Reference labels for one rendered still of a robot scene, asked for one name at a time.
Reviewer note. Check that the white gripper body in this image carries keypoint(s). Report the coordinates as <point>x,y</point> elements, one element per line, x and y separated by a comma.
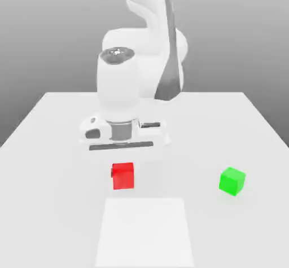
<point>122,146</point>

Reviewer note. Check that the small red cube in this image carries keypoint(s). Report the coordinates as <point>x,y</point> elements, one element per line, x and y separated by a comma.
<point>123,176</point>

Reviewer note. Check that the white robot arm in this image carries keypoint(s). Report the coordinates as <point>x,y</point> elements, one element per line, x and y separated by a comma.
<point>117,85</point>

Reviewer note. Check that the small green cube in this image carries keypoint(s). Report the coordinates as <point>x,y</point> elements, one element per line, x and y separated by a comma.
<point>231,181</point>

